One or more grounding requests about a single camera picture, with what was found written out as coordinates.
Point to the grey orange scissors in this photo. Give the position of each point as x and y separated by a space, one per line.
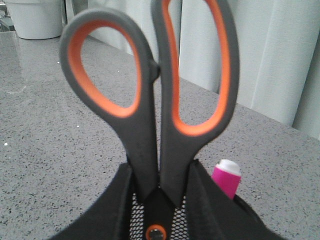
161 165

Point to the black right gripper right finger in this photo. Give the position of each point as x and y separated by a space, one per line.
211 215

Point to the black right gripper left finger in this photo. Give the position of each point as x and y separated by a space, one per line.
109 217

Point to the black mesh pen bin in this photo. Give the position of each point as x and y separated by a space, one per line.
158 213

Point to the magenta pen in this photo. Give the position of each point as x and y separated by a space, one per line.
227 175

